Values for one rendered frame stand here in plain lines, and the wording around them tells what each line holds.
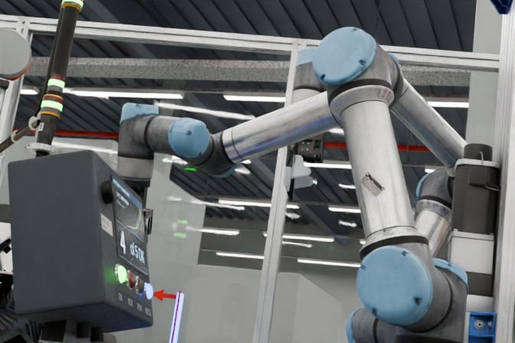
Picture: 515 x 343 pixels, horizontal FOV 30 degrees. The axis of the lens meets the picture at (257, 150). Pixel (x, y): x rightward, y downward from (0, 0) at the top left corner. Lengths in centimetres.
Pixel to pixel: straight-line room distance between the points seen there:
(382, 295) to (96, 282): 56
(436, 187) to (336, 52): 81
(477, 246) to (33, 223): 104
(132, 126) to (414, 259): 68
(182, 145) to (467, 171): 58
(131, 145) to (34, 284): 82
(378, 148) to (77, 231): 65
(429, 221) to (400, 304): 89
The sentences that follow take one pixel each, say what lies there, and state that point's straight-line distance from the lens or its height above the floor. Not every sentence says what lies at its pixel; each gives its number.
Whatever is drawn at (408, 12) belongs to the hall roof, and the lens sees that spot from 1215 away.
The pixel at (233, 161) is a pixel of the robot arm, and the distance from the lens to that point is 196.
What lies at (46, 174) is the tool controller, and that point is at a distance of 119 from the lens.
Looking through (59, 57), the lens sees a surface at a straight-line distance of 216.
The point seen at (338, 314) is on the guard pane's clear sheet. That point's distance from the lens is 265.
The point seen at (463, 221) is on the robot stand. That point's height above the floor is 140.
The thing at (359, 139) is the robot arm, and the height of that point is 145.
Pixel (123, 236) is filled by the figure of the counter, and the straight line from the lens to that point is 126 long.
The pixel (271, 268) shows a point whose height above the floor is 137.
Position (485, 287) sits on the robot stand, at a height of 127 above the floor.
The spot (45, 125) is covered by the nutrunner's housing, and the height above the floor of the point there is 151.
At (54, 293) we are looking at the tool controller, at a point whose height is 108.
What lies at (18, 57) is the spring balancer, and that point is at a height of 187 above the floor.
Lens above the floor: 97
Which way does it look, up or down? 15 degrees up
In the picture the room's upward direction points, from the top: 8 degrees clockwise
